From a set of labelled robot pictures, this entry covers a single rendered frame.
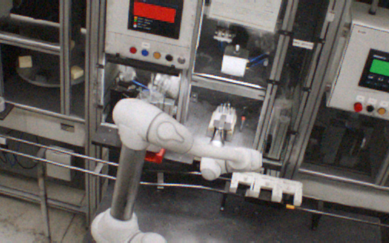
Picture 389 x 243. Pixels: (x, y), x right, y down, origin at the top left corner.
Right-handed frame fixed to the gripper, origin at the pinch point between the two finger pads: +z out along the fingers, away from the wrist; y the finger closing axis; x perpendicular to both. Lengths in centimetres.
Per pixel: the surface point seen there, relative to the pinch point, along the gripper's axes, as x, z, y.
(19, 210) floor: 122, -7, -104
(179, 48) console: 26, -9, 44
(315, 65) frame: -37, -8, 50
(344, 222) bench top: -77, -18, -36
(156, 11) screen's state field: 38, -11, 62
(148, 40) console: 41, -9, 45
